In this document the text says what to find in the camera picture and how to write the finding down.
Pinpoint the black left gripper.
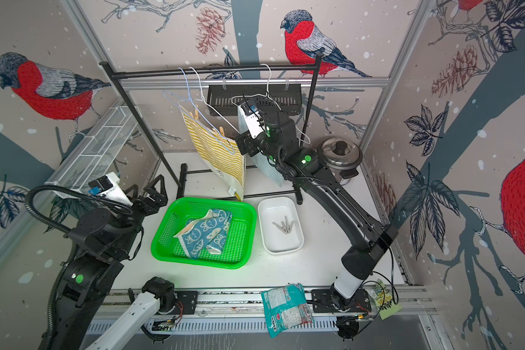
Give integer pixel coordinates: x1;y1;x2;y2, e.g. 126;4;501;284
112;173;168;257

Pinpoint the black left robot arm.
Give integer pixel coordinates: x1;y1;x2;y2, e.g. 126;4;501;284
25;175;169;349

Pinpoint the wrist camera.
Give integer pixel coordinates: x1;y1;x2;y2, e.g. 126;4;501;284
238;101;264;139
88;172;132;206

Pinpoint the teal patterned towel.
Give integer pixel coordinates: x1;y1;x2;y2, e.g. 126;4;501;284
175;209;233;259

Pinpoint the white hanger with blue towel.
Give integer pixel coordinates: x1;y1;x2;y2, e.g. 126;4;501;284
221;82;302;155

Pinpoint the black wall basket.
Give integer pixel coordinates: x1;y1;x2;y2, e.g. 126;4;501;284
207;84;302;117

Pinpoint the white hanger with yellow towel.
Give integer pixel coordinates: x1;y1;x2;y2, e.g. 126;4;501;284
178;66;240;135

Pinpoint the green plastic basket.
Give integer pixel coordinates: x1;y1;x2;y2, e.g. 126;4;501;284
151;197;258;269

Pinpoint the white wire mesh shelf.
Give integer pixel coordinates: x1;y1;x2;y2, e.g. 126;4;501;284
46;106;137;194

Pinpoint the black clothes rack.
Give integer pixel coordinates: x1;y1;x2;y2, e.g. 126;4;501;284
99;53;324;199

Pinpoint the yellow green packet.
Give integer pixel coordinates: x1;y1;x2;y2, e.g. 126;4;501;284
369;280;403;320

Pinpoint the white rectangular tray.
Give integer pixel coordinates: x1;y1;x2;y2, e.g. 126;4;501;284
258;197;305;255

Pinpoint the yellow striped towel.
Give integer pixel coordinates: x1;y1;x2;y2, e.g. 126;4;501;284
181;111;246;201

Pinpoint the teal snack packet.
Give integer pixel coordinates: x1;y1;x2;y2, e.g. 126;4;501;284
261;284;313;338

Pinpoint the silver rice cooker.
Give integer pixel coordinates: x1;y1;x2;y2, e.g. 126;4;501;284
317;137;363;185

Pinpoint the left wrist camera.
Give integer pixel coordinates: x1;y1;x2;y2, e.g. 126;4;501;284
88;172;132;206

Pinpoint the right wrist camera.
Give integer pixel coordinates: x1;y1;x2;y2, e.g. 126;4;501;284
238;101;264;139

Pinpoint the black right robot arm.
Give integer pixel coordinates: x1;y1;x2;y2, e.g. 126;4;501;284
236;106;398;312

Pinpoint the clear clothespin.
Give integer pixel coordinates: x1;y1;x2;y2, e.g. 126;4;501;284
282;217;295;234
272;222;287;234

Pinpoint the light blue towel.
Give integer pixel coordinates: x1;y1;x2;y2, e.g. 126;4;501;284
249;110;301;186

